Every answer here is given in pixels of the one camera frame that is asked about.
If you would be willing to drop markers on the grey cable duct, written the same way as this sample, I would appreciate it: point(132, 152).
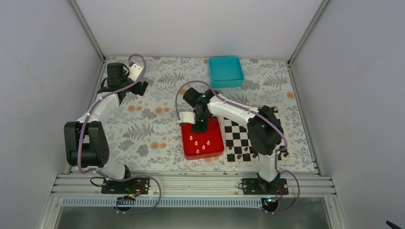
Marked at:
point(145, 202)

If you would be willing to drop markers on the teal bin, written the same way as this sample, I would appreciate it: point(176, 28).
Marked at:
point(225, 72)

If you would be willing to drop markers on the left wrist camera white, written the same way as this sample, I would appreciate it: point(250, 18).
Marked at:
point(135, 70)

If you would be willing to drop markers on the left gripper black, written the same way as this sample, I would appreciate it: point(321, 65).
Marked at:
point(136, 90)

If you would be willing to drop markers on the aluminium rail frame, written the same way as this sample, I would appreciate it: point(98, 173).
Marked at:
point(193, 184)

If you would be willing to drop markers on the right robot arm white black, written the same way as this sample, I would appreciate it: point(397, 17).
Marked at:
point(264, 130)

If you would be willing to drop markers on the black white chessboard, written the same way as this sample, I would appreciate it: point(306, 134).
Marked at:
point(236, 136)

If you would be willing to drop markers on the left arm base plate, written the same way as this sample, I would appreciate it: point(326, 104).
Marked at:
point(132, 187)

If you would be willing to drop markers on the red tray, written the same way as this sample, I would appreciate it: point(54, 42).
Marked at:
point(212, 139)

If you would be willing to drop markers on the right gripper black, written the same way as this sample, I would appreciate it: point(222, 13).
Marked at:
point(200, 129)

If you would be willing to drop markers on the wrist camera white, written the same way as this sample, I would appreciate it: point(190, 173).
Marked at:
point(186, 117)
point(135, 70)

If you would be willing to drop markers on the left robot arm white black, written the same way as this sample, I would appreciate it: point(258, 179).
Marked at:
point(85, 140)

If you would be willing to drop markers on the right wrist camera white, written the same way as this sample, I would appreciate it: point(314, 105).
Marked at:
point(186, 117)

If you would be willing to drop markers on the floral table mat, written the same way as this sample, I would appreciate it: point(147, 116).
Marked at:
point(183, 124)

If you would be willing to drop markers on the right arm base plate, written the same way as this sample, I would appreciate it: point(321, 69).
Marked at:
point(258, 186)

